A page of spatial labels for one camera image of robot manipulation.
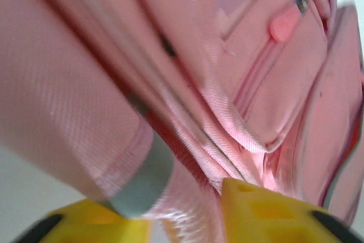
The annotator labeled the pink school backpack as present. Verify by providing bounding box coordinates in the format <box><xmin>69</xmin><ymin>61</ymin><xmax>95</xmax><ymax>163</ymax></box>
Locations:
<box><xmin>0</xmin><ymin>0</ymin><xmax>364</xmax><ymax>243</ymax></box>

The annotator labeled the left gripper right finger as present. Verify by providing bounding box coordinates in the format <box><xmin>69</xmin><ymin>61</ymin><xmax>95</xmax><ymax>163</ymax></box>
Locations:
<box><xmin>220</xmin><ymin>177</ymin><xmax>364</xmax><ymax>243</ymax></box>

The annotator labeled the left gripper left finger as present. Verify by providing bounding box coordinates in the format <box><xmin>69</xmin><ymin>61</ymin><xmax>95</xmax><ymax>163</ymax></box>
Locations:
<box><xmin>10</xmin><ymin>199</ymin><xmax>151</xmax><ymax>243</ymax></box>

